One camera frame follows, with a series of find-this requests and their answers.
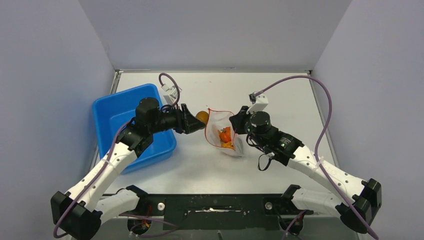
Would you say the orange toy pumpkin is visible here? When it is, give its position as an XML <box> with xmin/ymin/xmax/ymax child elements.
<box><xmin>218</xmin><ymin>126</ymin><xmax>232</xmax><ymax>143</ymax></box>

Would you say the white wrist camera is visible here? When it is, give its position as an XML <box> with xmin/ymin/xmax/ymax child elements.
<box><xmin>161</xmin><ymin>84</ymin><xmax>179</xmax><ymax>105</ymax></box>
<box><xmin>247</xmin><ymin>91</ymin><xmax>269</xmax><ymax>114</ymax></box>

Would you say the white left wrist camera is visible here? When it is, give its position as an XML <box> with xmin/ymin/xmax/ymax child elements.
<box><xmin>161</xmin><ymin>84</ymin><xmax>179</xmax><ymax>105</ymax></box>

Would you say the round brown fried ball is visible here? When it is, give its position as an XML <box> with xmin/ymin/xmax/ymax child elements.
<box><xmin>195</xmin><ymin>111</ymin><xmax>209</xmax><ymax>125</ymax></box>

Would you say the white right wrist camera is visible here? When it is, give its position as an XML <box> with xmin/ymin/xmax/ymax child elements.
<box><xmin>247</xmin><ymin>91</ymin><xmax>269</xmax><ymax>114</ymax></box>

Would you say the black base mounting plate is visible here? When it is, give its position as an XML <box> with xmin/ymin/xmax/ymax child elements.
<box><xmin>131</xmin><ymin>193</ymin><xmax>301</xmax><ymax>231</ymax></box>

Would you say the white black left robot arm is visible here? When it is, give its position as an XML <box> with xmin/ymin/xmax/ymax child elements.
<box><xmin>50</xmin><ymin>97</ymin><xmax>206</xmax><ymax>240</ymax></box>

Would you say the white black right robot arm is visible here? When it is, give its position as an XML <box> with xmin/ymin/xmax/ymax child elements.
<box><xmin>229</xmin><ymin>106</ymin><xmax>382</xmax><ymax>239</ymax></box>

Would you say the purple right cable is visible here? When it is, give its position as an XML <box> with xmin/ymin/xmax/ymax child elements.
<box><xmin>248</xmin><ymin>75</ymin><xmax>379</xmax><ymax>240</ymax></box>

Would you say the purple cable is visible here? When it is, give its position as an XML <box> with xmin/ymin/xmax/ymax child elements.
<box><xmin>52</xmin><ymin>72</ymin><xmax>181</xmax><ymax>239</ymax></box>
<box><xmin>248</xmin><ymin>75</ymin><xmax>379</xmax><ymax>240</ymax></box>

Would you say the blue plastic bin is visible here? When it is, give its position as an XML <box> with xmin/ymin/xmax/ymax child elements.
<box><xmin>92</xmin><ymin>83</ymin><xmax>177</xmax><ymax>174</ymax></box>

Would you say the yellow fried food piece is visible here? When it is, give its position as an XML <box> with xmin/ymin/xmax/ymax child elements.
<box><xmin>221</xmin><ymin>141</ymin><xmax>235</xmax><ymax>150</ymax></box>

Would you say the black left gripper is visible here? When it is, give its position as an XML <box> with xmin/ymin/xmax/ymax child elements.
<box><xmin>149</xmin><ymin>102</ymin><xmax>206</xmax><ymax>134</ymax></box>

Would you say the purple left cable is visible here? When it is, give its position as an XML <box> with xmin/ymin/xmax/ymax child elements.
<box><xmin>52</xmin><ymin>72</ymin><xmax>181</xmax><ymax>239</ymax></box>

